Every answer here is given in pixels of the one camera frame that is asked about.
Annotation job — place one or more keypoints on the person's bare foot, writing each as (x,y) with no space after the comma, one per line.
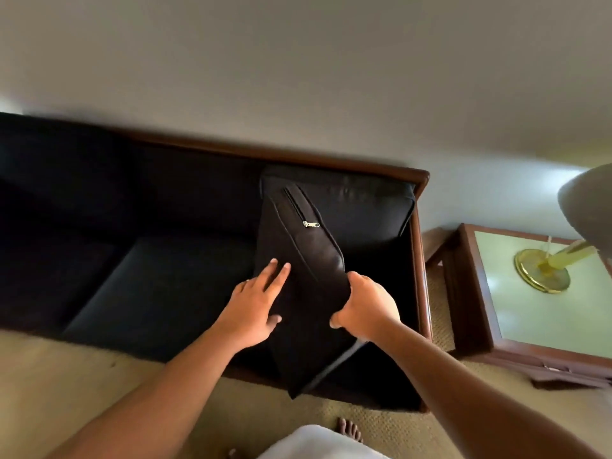
(350,430)

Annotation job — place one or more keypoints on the person's left hand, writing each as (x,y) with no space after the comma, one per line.
(248,310)

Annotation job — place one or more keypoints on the black zippered sofa cushion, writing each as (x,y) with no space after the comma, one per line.
(311,253)

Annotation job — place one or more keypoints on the person's white shorts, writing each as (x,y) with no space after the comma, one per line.
(320,444)

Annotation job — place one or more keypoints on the black sofa with wooden frame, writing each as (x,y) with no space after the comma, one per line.
(143,186)

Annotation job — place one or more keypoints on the person's left forearm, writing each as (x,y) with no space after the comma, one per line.
(158,396)

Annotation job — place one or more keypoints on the brass table lamp with shade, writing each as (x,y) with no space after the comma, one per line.
(542,271)

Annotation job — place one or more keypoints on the black sofa back cushion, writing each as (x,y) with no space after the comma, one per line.
(368,210)

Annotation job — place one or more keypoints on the person's right hand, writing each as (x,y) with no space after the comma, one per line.
(370,310)

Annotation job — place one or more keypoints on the person's left middle finger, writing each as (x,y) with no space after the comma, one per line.
(267,274)

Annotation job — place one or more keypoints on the person's left thumb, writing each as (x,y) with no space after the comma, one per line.
(273,321)

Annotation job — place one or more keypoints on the black sofa seat cushion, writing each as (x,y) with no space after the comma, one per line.
(48,277)
(162,291)

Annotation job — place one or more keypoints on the person's right thumb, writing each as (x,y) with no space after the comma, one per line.
(356,283)

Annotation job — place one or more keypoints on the wooden side table glass top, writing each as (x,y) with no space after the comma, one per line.
(530,310)

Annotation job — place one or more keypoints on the person's right forearm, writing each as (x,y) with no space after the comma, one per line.
(468,396)

